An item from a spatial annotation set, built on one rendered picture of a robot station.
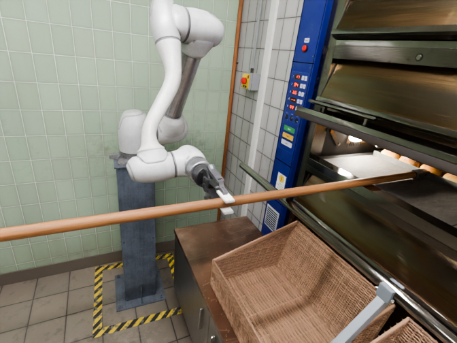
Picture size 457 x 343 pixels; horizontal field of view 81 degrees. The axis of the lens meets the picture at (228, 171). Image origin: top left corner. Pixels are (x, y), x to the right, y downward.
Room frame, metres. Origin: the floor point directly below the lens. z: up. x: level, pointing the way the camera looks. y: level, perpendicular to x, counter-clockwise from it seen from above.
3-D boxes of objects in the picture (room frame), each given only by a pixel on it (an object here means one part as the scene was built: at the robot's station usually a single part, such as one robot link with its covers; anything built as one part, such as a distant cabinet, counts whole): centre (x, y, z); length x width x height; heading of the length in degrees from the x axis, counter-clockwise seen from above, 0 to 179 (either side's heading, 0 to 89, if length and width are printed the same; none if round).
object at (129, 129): (1.41, 0.53, 1.17); 0.18 x 0.16 x 0.22; 130
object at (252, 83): (1.76, -0.07, 1.46); 0.10 x 0.07 x 0.10; 28
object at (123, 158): (1.40, 0.56, 1.03); 0.22 x 0.18 x 0.06; 115
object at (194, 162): (0.90, 0.11, 1.20); 0.09 x 0.06 x 0.09; 118
